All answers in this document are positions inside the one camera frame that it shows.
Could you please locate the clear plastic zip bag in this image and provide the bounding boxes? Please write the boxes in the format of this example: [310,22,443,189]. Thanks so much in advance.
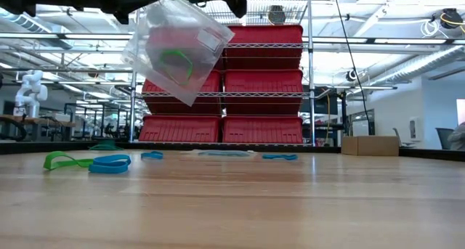
[188,149,257,158]
[121,0,235,107]

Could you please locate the wide blue rubber band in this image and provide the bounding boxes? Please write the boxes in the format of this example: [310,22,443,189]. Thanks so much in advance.
[88,154,132,176]

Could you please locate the grey round fixture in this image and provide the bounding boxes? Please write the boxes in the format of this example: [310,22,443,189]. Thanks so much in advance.
[267,4,288,25]

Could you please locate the green band far left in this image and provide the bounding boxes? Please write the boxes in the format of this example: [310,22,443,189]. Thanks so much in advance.
[88,138,124,151]

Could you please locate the black monitor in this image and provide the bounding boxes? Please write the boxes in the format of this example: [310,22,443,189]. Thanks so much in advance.
[300,85,339,115]

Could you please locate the wooden workbench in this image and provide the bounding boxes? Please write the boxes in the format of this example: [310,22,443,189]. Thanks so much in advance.
[0,114,76,143]

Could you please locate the brown cardboard box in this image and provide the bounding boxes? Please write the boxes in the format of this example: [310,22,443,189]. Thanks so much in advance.
[341,135,400,158]

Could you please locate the grey office chair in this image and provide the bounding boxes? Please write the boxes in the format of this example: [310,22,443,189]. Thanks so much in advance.
[392,128,416,149]

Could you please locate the black ceiling device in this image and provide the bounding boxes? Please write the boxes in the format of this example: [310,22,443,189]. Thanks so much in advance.
[438,8,465,30]

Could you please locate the dark office chair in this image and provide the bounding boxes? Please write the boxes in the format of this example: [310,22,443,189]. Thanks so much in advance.
[435,128,455,151]

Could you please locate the person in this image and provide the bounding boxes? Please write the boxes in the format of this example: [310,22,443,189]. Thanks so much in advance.
[447,122,465,152]

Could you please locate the silver ventilation duct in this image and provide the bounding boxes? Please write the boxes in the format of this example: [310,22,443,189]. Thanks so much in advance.
[0,7,73,50]

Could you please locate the chrome wire shelf rack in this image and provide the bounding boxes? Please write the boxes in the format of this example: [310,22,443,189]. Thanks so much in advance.
[129,0,318,148]

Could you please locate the thin black hanging cable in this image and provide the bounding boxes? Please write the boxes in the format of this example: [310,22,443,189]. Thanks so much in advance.
[333,0,373,136]

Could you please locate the yellow hanging cable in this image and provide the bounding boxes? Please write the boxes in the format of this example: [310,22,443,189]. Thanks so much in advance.
[325,94,332,144]

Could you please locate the white ventilation duct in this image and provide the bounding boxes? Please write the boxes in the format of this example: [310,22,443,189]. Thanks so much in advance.
[370,45,465,86]

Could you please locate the white cable coil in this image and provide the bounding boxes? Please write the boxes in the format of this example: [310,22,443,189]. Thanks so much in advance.
[420,19,441,38]

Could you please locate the white wall box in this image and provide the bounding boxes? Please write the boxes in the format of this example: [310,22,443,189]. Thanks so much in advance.
[409,118,423,142]

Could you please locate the black aluminium table frame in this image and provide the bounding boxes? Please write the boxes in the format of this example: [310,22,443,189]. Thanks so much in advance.
[0,140,465,163]

